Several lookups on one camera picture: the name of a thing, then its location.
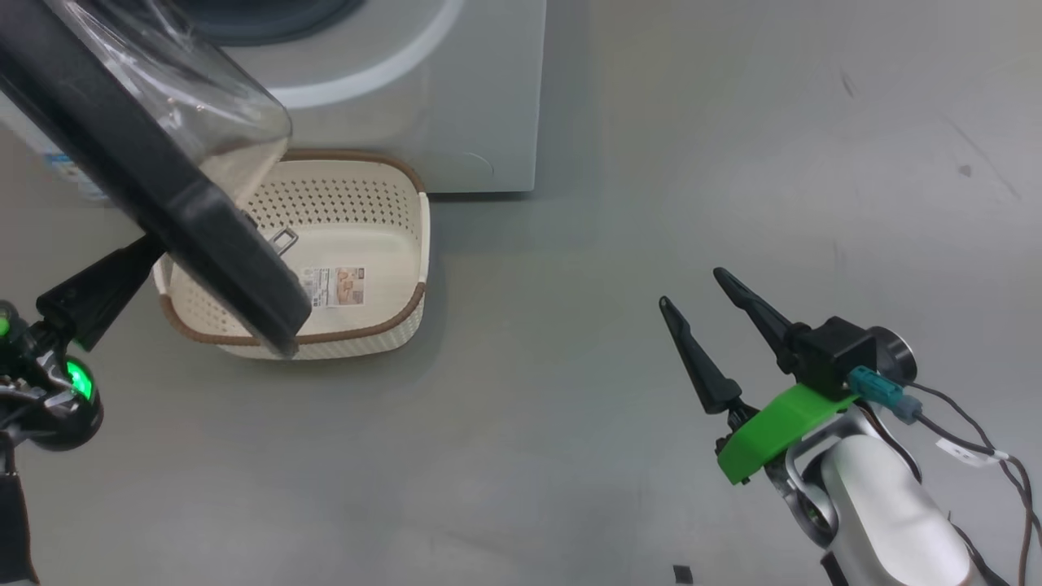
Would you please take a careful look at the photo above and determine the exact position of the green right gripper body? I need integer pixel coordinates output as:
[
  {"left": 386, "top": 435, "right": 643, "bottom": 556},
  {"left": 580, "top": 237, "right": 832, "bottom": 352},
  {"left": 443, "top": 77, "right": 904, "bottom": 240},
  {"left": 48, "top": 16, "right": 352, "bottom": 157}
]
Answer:
[{"left": 716, "top": 383, "right": 860, "bottom": 487}]

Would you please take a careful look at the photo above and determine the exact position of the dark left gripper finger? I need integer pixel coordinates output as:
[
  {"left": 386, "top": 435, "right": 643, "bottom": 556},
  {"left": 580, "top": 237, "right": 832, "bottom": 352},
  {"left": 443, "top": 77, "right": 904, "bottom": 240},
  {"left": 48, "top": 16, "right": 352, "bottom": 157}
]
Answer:
[
  {"left": 61, "top": 256, "right": 166, "bottom": 352},
  {"left": 37, "top": 236, "right": 168, "bottom": 326}
]

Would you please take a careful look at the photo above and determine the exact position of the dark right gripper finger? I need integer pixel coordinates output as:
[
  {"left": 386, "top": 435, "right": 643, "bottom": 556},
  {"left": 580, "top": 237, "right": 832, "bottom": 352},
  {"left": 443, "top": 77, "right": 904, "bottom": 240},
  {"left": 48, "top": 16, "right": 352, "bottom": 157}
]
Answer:
[
  {"left": 714, "top": 268, "right": 803, "bottom": 375},
  {"left": 659, "top": 296, "right": 743, "bottom": 414}
]

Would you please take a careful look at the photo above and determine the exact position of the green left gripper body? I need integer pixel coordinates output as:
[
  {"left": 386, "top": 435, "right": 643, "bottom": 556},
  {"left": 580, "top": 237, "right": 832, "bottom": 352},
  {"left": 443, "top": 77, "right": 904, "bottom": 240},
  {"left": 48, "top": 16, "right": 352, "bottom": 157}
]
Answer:
[{"left": 0, "top": 301, "right": 104, "bottom": 453}]

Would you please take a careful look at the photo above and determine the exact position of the black round glass washer door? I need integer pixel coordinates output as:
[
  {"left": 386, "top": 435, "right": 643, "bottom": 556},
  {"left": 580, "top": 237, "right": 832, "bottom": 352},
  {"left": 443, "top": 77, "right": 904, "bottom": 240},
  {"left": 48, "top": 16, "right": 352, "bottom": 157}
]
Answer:
[{"left": 0, "top": 0, "right": 314, "bottom": 359}]

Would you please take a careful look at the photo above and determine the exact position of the white front-load washing machine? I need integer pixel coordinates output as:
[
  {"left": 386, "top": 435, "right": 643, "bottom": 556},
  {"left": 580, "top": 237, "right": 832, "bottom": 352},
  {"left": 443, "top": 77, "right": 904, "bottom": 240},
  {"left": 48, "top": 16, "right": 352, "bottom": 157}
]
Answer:
[{"left": 0, "top": 0, "right": 548, "bottom": 200}]

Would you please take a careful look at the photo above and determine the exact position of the blue energy label sticker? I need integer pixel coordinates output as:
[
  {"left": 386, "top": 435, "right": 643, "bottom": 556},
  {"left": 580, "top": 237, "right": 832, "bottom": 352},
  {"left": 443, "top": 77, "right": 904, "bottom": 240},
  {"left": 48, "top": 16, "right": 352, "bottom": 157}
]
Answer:
[{"left": 45, "top": 151, "right": 107, "bottom": 200}]

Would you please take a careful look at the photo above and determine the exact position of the cream basket with brown rim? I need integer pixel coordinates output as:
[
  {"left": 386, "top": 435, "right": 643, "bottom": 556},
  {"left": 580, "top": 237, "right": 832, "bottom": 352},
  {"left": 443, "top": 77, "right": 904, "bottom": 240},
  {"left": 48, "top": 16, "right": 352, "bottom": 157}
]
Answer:
[{"left": 153, "top": 149, "right": 431, "bottom": 361}]

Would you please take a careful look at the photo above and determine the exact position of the right teal plug black cable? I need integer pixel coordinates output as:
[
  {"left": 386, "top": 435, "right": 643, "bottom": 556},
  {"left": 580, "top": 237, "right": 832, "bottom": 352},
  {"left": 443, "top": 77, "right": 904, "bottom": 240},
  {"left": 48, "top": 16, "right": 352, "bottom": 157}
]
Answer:
[{"left": 848, "top": 366, "right": 1042, "bottom": 586}]

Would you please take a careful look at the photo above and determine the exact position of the white right cable tag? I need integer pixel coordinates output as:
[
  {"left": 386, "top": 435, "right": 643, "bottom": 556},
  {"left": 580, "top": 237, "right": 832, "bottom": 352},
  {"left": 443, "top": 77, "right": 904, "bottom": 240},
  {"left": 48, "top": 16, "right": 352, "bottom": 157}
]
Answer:
[{"left": 936, "top": 438, "right": 1010, "bottom": 469}]

